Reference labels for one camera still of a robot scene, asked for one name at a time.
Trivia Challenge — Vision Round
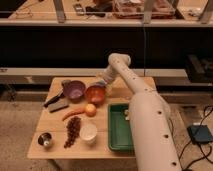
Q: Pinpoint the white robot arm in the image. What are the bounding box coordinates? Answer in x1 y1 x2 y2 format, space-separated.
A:
101 53 182 171

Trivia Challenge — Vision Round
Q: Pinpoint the blue cup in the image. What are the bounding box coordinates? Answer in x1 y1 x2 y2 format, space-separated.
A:
94 82 106 88

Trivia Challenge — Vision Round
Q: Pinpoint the orange bowl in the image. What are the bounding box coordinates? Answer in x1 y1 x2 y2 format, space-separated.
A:
85 85 106 105

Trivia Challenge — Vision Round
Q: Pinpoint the purple bowl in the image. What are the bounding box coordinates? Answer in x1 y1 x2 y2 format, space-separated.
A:
62 80 86 100

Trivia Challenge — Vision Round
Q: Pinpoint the orange fruit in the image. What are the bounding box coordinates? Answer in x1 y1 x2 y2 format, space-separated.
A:
85 104 97 117

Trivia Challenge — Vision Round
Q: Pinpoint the small grey cup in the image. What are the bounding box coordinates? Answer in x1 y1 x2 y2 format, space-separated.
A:
61 79 71 88

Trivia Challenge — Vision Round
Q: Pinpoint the orange carrot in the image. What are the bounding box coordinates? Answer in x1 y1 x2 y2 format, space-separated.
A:
62 108 85 121

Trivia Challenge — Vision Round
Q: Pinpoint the wooden table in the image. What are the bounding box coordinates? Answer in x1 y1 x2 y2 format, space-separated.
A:
27 76 178 171

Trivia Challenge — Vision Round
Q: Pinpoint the white cup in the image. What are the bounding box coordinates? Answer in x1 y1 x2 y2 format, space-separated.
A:
80 124 97 144

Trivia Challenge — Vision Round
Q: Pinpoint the bunch of dark grapes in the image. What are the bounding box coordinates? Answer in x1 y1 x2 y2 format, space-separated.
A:
64 116 81 148

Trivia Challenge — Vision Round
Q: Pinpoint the green plastic tray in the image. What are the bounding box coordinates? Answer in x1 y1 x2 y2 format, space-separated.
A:
108 103 134 152

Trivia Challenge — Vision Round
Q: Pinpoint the small metal cup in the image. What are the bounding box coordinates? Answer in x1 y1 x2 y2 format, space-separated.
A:
38 132 52 148

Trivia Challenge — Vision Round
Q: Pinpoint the black power adapter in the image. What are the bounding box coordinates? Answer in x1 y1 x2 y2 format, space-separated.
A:
187 125 213 144

